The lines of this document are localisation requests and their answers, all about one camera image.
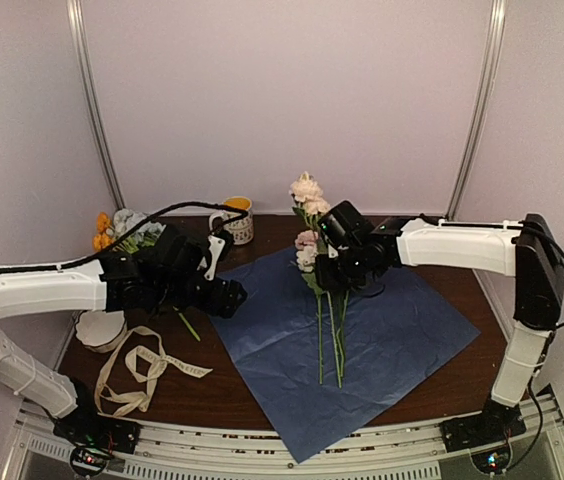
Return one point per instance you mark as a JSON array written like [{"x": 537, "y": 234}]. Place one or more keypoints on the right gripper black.
[{"x": 328, "y": 281}]

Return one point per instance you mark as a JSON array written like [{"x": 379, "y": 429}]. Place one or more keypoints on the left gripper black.
[{"x": 223, "y": 301}]

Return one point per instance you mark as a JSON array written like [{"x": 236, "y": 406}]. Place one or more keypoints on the floral mug yellow inside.
[{"x": 239, "y": 224}]

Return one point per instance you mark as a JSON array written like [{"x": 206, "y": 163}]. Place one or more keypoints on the pink fake flower stem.
[{"x": 310, "y": 205}]

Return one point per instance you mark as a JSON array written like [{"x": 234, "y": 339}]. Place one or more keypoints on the blue tissue paper sheet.
[{"x": 315, "y": 393}]

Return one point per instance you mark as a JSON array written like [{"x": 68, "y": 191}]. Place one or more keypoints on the orange fake flower stem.
[{"x": 105, "y": 234}]

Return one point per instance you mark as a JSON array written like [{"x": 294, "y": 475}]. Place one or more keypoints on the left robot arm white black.
[{"x": 110, "y": 280}]

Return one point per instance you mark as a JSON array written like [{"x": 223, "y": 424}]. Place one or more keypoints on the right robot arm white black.
[{"x": 524, "y": 253}]

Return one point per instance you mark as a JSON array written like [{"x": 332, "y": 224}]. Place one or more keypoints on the scalloped white bowl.
[{"x": 100, "y": 331}]

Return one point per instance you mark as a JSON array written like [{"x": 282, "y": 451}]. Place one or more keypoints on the cream printed ribbon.
[{"x": 146, "y": 366}]

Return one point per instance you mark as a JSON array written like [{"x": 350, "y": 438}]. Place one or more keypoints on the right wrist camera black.
[{"x": 343, "y": 226}]

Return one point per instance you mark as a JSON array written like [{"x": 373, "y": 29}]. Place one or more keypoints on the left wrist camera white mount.
[{"x": 211, "y": 257}]

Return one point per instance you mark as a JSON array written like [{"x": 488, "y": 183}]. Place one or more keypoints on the front aluminium frame rail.
[{"x": 413, "y": 450}]

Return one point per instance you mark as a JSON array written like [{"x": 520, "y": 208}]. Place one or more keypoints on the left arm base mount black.
[{"x": 95, "y": 438}]

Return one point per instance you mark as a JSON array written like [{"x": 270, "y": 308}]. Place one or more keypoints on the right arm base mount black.
[{"x": 492, "y": 424}]

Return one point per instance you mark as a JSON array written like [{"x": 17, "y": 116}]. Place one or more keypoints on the right vertical aluminium rail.
[{"x": 486, "y": 84}]

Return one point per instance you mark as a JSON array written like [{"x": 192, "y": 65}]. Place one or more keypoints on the vertical aluminium rail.
[
  {"x": 486, "y": 84},
  {"x": 80, "y": 43}
]

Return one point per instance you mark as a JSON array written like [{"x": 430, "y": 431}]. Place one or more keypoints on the left vertical aluminium rail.
[{"x": 80, "y": 43}]

